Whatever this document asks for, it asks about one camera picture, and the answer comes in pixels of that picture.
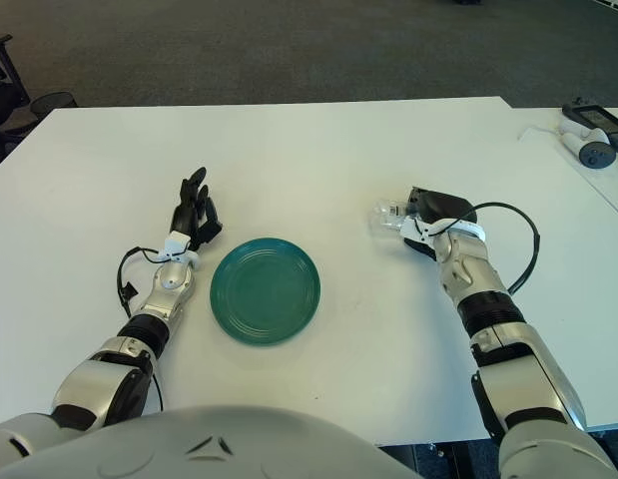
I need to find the black office chair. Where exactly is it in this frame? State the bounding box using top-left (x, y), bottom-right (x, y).
top-left (0, 32), bottom-right (33, 136)

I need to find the green ribbed plate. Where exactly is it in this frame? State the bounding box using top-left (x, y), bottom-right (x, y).
top-left (209, 237), bottom-right (322, 346)

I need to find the black handheld remote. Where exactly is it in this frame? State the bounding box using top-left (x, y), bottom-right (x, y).
top-left (561, 102), bottom-right (618, 135)

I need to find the black mesh wastebasket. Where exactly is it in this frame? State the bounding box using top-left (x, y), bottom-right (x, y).
top-left (29, 92), bottom-right (79, 120)

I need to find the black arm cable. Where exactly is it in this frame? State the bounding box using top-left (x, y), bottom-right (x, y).
top-left (117, 246), bottom-right (170, 413)
top-left (422, 202), bottom-right (542, 295)

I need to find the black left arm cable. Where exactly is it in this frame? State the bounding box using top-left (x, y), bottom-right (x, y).
top-left (117, 246), bottom-right (170, 413)

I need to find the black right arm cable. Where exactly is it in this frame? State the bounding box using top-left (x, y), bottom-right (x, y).
top-left (422, 202), bottom-right (542, 295)

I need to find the grey robot torso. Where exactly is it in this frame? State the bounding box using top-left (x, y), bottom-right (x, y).
top-left (18, 404), bottom-right (424, 479)

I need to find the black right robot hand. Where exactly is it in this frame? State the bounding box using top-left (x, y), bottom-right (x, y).
top-left (400, 186), bottom-right (489, 260)

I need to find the white handheld controller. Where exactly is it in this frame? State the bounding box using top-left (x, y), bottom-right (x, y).
top-left (559, 119), bottom-right (618, 169)

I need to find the clear bottle with blue cap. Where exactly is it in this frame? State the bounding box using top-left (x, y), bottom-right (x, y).
top-left (368, 198), bottom-right (414, 240)

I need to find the white cable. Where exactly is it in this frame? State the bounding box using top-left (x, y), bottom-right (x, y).
top-left (518, 124), bottom-right (563, 142)

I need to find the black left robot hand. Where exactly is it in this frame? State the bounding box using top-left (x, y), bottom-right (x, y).
top-left (158, 167), bottom-right (224, 265)

